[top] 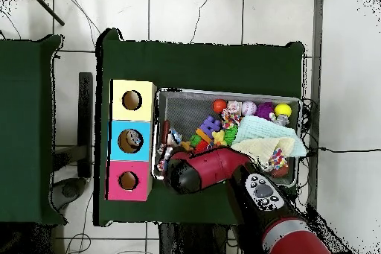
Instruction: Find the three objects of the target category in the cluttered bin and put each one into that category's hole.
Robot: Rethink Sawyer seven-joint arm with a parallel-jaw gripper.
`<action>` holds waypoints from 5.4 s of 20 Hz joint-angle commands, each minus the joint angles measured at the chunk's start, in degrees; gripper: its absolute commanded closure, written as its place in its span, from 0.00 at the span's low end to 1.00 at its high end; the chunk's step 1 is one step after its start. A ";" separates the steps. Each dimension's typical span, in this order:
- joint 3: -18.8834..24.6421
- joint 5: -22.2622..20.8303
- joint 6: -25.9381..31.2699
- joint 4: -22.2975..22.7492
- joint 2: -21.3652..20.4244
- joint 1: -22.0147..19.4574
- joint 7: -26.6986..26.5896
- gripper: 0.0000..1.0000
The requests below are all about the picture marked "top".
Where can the purple plastic building block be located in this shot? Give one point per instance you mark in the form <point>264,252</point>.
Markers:
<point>209,125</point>

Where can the red maraca rattle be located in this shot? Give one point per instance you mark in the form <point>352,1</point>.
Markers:
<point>219,105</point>

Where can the mint knitted cloth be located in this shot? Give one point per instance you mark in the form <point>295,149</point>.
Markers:
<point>262,130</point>

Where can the cream knitted cloth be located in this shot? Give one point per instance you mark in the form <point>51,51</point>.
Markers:
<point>265,148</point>

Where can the multicoloured patterned cloth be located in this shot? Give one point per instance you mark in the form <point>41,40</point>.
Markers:
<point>278,158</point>

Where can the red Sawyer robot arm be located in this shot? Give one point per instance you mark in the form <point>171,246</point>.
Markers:
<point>214,167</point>

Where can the clear shallow mesh bin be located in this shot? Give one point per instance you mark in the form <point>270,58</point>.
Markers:
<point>169,102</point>

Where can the wooden box with three holes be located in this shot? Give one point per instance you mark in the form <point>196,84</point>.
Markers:
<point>131,129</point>

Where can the dark red sausage toy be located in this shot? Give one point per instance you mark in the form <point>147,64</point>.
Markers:
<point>165,130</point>

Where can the floral patterned fabric knot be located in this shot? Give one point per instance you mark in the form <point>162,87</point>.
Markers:
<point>233,108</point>

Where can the dark green tablecloth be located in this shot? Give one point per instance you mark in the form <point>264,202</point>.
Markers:
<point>208,69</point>

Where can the white baseball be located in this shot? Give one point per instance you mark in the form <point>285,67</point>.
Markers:
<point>249,108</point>

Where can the purple monster toy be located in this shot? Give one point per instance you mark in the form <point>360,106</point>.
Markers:
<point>265,111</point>

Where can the yellow ball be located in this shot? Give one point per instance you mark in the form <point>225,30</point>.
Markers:
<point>283,110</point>

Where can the black panel stand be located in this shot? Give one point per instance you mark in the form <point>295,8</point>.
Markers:
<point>86,117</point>

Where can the grey round stand base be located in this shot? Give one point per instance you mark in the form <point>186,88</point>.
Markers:
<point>71,189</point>

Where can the dark green side cloth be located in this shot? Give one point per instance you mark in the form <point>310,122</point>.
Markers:
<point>30,87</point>

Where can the black rod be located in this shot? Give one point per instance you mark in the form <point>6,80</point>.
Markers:
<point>47,8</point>

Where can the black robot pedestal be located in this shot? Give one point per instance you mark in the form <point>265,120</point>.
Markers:
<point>190,242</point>

